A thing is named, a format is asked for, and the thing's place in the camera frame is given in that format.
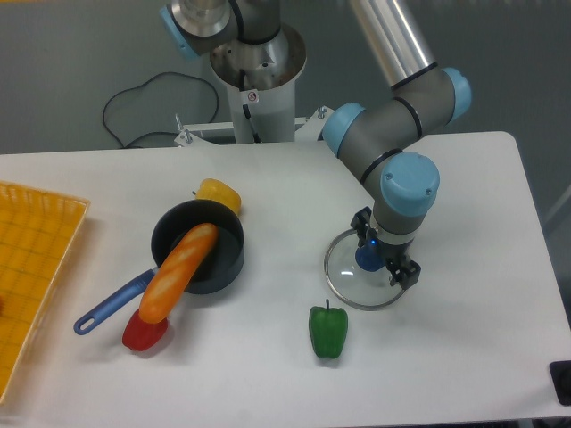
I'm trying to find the black object at table corner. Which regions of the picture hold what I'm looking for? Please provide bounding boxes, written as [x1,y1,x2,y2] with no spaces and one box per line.
[549,360,571,407]

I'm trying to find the dark pot with blue handle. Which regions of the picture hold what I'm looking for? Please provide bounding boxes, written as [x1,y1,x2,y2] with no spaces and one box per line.
[73,199,244,335]

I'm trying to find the yellow plastic basket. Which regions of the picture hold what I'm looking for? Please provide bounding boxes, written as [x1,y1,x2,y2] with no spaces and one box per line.
[1,181,90,402]

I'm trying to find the red toy bell pepper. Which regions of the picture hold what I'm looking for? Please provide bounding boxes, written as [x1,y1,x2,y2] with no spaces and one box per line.
[121,310,169,351]

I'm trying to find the toy baguette bread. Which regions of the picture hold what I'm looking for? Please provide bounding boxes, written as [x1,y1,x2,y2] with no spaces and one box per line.
[139,223,219,324]

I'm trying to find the yellow toy bell pepper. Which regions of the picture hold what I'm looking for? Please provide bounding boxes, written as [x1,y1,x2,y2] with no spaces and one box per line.
[194,178,242,216]

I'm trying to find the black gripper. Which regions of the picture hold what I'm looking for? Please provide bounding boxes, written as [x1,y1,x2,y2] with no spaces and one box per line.
[351,207,421,287]

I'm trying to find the green toy bell pepper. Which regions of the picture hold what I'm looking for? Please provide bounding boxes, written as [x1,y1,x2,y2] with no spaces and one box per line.
[308,300,349,359]

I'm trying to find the black cable on floor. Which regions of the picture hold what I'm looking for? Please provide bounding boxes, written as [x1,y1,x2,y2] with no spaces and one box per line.
[102,71,220,149]

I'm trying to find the glass pot lid blue knob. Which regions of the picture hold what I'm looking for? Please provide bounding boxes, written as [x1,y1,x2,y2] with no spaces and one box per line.
[324,229,405,311]

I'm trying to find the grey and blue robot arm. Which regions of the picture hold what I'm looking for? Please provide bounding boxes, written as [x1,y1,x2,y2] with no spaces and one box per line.
[160,1,472,289]

